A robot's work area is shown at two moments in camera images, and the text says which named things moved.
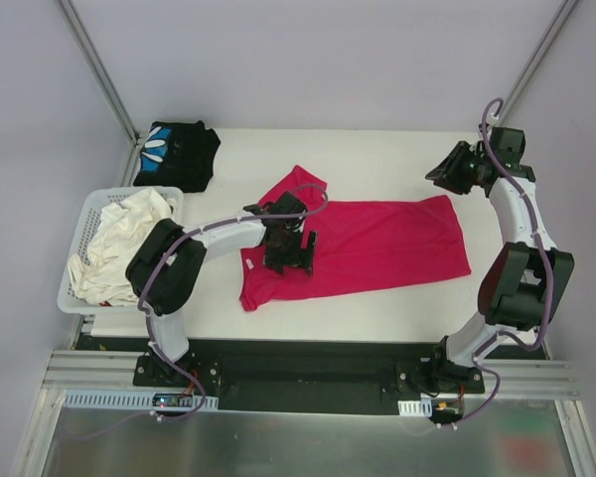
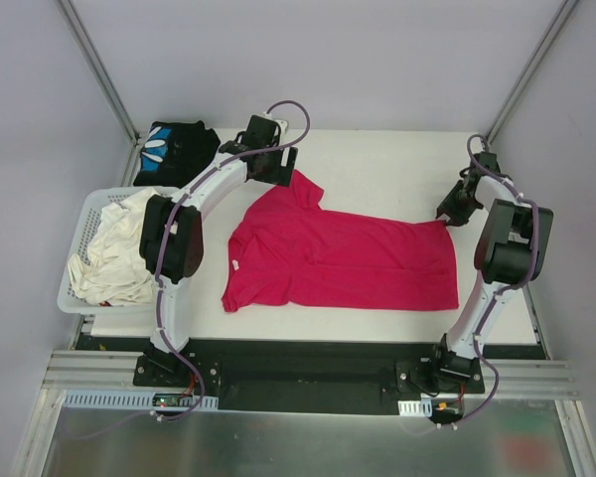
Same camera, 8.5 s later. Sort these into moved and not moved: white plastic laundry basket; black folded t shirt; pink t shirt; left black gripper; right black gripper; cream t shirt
Moved: left black gripper; right black gripper; pink t shirt
Not moved: cream t shirt; black folded t shirt; white plastic laundry basket
